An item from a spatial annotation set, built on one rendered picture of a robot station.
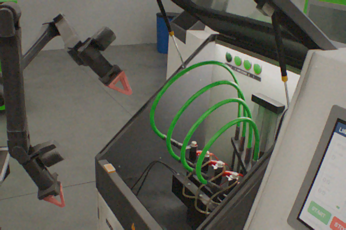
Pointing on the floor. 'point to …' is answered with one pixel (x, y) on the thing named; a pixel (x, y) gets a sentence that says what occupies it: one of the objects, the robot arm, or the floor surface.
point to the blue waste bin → (163, 34)
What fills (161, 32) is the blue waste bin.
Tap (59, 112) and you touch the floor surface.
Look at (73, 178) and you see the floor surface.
